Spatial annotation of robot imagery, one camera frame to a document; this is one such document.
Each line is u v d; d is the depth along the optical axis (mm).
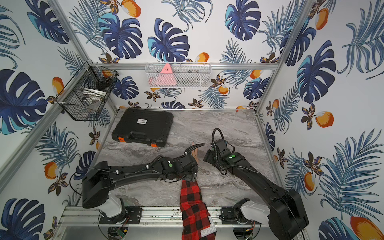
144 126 1033
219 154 627
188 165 611
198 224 713
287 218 394
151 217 759
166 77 905
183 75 925
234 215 734
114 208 597
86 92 781
